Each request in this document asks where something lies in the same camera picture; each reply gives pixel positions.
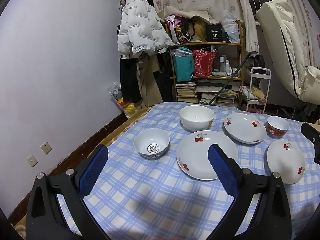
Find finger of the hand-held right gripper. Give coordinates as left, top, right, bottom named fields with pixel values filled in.
left=301, top=122, right=320, bottom=164

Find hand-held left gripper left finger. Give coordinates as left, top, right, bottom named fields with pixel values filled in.
left=26, top=144, right=112, bottom=240

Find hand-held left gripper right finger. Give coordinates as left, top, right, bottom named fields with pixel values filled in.
left=206, top=144, right=292, bottom=240

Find white cherry print plate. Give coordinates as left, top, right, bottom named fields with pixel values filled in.
left=176, top=130, right=238, bottom=180
left=223, top=113, right=267, bottom=144

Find small red bowl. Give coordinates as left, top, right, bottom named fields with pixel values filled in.
left=267, top=116, right=289, bottom=139

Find small cherry print plate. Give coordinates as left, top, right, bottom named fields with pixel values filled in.
left=267, top=139, right=306, bottom=185

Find large plain white bowl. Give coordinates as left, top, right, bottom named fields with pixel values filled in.
left=179, top=105, right=215, bottom=132

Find white bowl with red emblem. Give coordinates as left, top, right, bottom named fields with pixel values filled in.
left=134, top=128, right=170, bottom=160

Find blue checked tablecloth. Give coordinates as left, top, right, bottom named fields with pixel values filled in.
left=56, top=102, right=320, bottom=240

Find pile of magazines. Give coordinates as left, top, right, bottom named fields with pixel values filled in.
left=200, top=85, right=238, bottom=108

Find plastic bag with yellow packets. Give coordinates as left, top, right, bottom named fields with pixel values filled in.
left=109, top=82, right=137, bottom=118

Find white trolley cart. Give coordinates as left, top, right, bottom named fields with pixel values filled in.
left=239, top=67, right=272, bottom=114

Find stack of old books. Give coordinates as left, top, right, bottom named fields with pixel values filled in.
left=175, top=81, right=197, bottom=103

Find dark rod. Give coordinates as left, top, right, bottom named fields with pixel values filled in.
left=209, top=54, right=250, bottom=105

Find black backpack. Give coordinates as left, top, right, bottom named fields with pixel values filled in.
left=246, top=55, right=265, bottom=68

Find black pants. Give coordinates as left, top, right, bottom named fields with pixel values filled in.
left=119, top=55, right=142, bottom=103

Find white recliner chair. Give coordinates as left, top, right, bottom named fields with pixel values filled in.
left=255, top=0, right=320, bottom=103

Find beige coat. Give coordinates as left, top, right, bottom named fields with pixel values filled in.
left=136, top=54, right=162, bottom=107

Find black hanging garment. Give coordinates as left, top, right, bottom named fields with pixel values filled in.
left=156, top=52, right=175, bottom=103

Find red patterned bag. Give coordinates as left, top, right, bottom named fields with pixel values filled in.
left=192, top=50, right=217, bottom=77

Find teal bag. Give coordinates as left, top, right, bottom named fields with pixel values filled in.
left=172, top=47, right=194, bottom=82

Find wooden shelf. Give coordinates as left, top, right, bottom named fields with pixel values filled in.
left=162, top=20, right=245, bottom=110

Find clear plastic bag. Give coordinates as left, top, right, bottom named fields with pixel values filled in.
left=221, top=10, right=242, bottom=43

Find black box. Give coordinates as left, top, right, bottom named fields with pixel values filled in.
left=206, top=24, right=223, bottom=42

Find tan bag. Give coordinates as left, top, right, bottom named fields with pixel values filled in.
left=191, top=16, right=209, bottom=42

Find pink printed bag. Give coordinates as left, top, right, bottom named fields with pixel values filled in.
left=166, top=15, right=194, bottom=44

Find white puffer jacket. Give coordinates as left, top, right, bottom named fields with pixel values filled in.
left=117, top=0, right=175, bottom=58

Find cream cushion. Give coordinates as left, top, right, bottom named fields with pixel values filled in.
left=165, top=6, right=209, bottom=20

